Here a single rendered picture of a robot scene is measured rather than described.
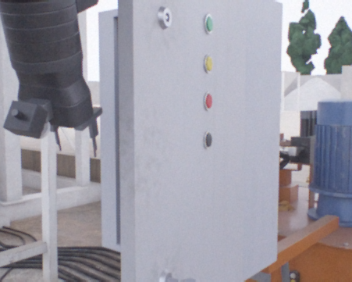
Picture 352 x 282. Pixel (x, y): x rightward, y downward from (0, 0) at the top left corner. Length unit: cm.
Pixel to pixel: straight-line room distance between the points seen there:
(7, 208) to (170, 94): 344
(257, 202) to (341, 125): 65
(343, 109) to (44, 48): 122
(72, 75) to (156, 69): 11
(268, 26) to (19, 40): 64
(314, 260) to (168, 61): 99
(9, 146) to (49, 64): 344
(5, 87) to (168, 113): 334
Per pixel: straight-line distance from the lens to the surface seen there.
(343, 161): 156
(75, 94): 48
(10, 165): 390
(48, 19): 44
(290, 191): 183
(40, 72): 46
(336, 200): 160
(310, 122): 177
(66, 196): 425
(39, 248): 254
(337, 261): 140
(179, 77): 59
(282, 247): 120
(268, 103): 98
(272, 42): 100
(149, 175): 52
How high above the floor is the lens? 104
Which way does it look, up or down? 6 degrees down
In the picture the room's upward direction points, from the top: straight up
